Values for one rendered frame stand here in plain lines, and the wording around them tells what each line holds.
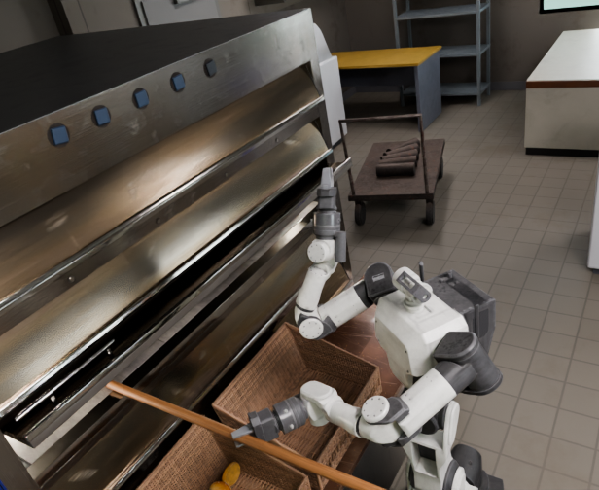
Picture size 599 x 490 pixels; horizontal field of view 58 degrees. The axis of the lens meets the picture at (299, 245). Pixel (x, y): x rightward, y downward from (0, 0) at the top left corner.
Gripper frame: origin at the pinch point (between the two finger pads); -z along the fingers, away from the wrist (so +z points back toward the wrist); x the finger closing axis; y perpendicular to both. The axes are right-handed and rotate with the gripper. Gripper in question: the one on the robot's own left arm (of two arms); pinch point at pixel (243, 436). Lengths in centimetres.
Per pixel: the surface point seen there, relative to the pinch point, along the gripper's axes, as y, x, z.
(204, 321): 63, 2, 4
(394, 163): 283, 73, 219
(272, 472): 26, 52, 7
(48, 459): 26, 1, -55
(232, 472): 37, 56, -6
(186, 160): 71, -59, 16
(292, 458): -15.4, -1.2, 9.2
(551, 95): 279, 58, 394
